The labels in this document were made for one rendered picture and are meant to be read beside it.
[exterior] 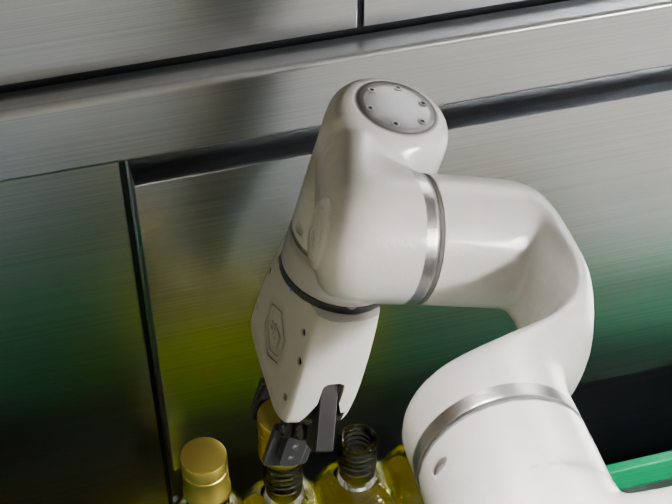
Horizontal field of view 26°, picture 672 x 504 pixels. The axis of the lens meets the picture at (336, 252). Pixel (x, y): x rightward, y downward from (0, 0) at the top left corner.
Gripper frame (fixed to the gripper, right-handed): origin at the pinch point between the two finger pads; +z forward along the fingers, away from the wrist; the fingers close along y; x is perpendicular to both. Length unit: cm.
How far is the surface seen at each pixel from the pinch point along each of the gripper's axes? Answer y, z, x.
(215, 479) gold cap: 1.4, 4.5, -4.3
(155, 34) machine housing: -15.2, -22.0, -10.4
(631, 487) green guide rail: -3.9, 16.2, 37.9
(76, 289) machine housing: -15.4, 2.1, -12.3
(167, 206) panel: -12.3, -9.3, -7.9
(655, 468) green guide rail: -3.6, 13.1, 38.8
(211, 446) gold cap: -0.8, 3.5, -4.4
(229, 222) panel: -12.3, -7.9, -3.0
